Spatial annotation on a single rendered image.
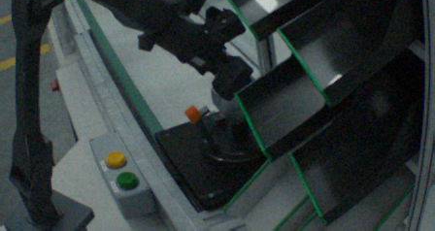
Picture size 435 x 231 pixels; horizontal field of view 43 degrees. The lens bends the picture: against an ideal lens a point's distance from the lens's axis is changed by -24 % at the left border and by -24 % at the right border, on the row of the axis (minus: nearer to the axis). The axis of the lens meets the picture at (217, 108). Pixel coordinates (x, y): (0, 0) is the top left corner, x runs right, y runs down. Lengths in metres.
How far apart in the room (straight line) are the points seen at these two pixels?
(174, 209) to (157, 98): 0.42
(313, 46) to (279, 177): 0.35
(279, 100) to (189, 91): 0.62
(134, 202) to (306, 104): 0.44
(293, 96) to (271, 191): 0.19
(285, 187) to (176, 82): 0.61
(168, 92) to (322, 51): 0.85
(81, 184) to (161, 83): 0.34
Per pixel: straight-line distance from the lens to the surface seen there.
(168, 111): 1.44
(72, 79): 1.78
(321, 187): 0.76
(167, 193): 1.16
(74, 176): 1.41
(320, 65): 0.66
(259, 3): 0.79
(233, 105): 1.14
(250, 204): 1.02
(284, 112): 0.86
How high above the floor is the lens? 1.69
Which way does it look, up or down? 33 degrees down
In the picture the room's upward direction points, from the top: 9 degrees counter-clockwise
